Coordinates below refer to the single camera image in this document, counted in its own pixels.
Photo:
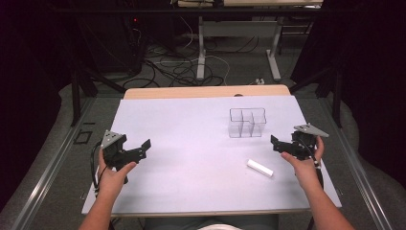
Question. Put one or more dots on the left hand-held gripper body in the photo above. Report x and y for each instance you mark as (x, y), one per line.
(114, 150)

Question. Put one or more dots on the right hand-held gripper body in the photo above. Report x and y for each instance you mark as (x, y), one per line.
(304, 140)

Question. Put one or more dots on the person's right hand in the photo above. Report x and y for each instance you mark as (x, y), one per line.
(303, 169)

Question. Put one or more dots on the person's left hand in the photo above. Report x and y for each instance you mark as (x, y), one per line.
(111, 179)

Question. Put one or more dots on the white chalk stick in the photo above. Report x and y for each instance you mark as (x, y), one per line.
(260, 168)

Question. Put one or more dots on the clear plastic organizer box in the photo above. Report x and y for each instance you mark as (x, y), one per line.
(247, 123)

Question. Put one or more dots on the white table mat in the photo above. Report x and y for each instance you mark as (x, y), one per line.
(198, 166)

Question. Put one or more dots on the black metal stand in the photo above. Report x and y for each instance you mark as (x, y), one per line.
(76, 92)
(335, 92)

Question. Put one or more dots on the white power strip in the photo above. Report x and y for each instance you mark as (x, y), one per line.
(259, 81)

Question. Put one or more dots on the wooden table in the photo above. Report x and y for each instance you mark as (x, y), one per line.
(204, 92)

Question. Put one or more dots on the person's clothing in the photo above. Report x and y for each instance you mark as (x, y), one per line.
(210, 223)

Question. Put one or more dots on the dark computer tower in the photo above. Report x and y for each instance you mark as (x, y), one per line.
(135, 44)

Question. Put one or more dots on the metal floor rail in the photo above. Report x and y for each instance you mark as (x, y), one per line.
(48, 169)
(360, 179)

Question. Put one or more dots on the white metal desk frame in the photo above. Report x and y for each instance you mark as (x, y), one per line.
(201, 48)

